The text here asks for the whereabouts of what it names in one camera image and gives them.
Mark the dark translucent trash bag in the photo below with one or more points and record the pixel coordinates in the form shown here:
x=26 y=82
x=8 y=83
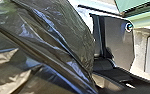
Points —
x=41 y=50

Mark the green framed glass door wall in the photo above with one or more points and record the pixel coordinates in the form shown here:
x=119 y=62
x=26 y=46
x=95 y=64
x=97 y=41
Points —
x=137 y=6

